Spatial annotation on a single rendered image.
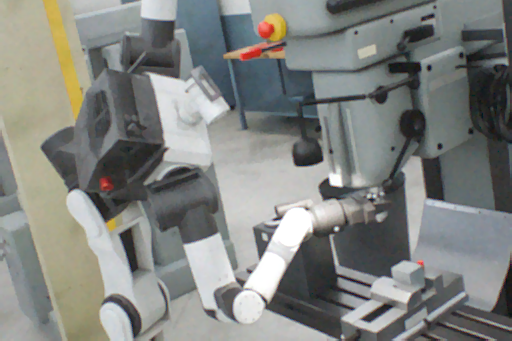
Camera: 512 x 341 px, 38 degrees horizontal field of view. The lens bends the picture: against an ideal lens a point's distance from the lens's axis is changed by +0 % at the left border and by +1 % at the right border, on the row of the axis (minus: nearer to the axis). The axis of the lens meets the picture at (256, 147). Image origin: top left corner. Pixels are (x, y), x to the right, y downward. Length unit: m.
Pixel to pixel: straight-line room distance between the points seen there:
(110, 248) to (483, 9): 1.18
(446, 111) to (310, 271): 0.62
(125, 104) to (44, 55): 1.54
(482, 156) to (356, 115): 0.52
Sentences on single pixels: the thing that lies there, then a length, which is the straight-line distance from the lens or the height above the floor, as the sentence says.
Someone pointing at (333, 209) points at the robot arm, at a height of 1.27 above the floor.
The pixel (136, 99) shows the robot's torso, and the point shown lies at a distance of 1.77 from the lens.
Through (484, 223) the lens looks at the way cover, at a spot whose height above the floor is 1.06.
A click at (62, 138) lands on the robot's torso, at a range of 2.11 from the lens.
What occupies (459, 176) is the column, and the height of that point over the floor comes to 1.19.
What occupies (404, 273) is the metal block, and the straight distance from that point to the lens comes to 1.95.
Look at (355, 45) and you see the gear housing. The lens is 1.69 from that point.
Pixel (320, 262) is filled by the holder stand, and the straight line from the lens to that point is 2.19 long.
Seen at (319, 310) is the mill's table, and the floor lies 0.93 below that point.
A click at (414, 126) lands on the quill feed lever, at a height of 1.45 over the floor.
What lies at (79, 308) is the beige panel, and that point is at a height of 0.55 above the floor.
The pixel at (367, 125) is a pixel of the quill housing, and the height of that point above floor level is 1.48.
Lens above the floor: 1.94
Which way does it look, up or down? 15 degrees down
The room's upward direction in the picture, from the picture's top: 11 degrees counter-clockwise
